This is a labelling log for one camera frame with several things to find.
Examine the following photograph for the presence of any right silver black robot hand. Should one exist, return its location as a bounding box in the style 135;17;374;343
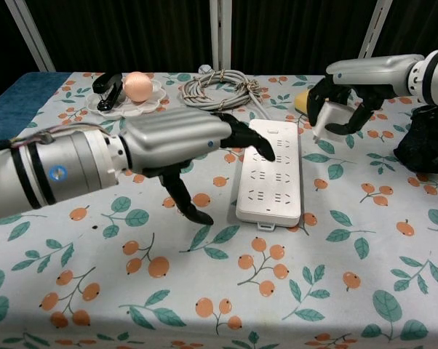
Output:
308;54;426;137

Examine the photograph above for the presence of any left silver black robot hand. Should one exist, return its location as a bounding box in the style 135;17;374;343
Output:
117;108;277;226

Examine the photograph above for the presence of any white power adapter plug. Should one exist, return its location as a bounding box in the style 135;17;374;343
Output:
311;100;354;143

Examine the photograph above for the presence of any white power strip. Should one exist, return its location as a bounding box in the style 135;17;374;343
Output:
235;119;303;232

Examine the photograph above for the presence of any white flower-shaped plate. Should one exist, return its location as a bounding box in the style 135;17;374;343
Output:
84;72;167;117

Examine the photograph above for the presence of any peach coloured egg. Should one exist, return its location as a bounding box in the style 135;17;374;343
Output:
123;71;154;103

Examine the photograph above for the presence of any yellow sponge with hole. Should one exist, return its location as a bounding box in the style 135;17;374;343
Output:
293;89;313;113

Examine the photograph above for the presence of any black stapler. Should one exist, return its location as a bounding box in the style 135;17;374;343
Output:
92;72;124;112

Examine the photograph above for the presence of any black crumpled cloth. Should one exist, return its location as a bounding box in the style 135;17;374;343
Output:
392;105;438;175

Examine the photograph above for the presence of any floral print tablecloth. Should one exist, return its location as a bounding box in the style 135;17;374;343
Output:
0;71;438;349

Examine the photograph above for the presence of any blue table cover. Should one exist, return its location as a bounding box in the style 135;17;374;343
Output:
0;71;73;127

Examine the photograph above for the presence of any white frame pole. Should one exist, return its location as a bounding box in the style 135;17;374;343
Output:
208;0;233;72
4;0;56;72
357;0;394;59

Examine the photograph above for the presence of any white cable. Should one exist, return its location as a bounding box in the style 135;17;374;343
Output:
178;64;274;121

